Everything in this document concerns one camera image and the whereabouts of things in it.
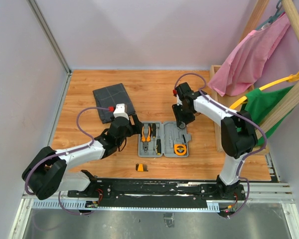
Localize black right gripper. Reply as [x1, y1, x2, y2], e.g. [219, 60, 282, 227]
[172, 102, 195, 126]

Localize orange black pliers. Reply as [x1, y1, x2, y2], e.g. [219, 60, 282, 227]
[141, 123, 152, 152]

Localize black yellow thick screwdriver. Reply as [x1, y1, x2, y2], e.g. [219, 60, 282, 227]
[151, 123, 156, 138]

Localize grey plastic tool case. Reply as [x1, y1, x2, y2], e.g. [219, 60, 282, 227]
[138, 121, 191, 158]

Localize black yellow slim screwdriver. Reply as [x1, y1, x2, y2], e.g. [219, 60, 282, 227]
[156, 139, 161, 155]

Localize orange tape measure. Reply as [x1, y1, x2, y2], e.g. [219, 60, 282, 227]
[174, 144, 187, 156]

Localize orange black hex key set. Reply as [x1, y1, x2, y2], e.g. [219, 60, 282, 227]
[136, 163, 148, 172]

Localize black tape roll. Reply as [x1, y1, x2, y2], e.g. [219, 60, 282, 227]
[178, 122, 186, 129]

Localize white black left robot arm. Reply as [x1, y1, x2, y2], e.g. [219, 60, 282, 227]
[21, 114, 142, 200]

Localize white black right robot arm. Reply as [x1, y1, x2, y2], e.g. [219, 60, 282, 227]
[172, 82, 258, 199]

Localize dark grey checked cloth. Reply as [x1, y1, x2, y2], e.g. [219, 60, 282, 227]
[93, 83, 136, 116]

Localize pink shirt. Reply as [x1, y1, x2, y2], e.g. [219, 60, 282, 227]
[208, 14, 290, 96]

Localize green shirt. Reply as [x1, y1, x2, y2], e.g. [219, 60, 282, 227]
[240, 84, 299, 147]

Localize yellow clothes hanger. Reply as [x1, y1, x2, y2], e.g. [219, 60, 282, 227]
[229, 71, 299, 109]

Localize teal clothes hanger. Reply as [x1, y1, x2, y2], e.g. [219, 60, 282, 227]
[255, 0, 285, 31]

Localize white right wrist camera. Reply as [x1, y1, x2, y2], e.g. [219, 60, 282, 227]
[176, 94, 182, 106]

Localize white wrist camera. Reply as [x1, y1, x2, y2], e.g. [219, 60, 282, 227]
[113, 104, 129, 120]
[176, 94, 182, 106]

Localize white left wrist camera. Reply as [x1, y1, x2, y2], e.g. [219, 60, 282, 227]
[113, 104, 129, 120]

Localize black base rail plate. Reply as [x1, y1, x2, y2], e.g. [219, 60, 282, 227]
[67, 178, 247, 209]

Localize wooden clothes rack frame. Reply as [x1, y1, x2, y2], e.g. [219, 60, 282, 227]
[210, 0, 299, 152]

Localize aluminium frame rail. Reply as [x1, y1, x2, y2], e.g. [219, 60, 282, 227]
[22, 179, 295, 215]

